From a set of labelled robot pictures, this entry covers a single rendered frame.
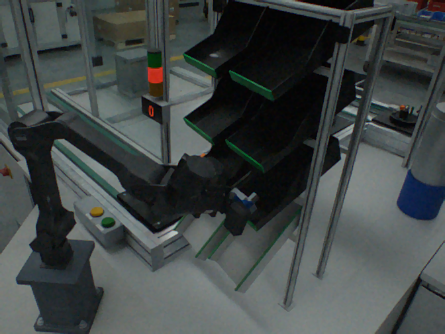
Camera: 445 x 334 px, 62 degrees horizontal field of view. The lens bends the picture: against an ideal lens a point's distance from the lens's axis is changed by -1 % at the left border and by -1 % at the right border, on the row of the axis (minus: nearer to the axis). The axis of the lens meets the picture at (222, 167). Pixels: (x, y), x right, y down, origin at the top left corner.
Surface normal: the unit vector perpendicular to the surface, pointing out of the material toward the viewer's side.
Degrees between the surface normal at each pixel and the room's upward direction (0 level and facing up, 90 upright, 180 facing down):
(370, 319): 0
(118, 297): 0
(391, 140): 90
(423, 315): 90
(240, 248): 45
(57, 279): 0
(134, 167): 21
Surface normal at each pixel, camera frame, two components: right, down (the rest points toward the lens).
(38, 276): 0.04, -0.84
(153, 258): 0.70, 0.41
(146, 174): 0.39, -0.73
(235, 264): -0.55, -0.40
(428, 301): -0.72, 0.35
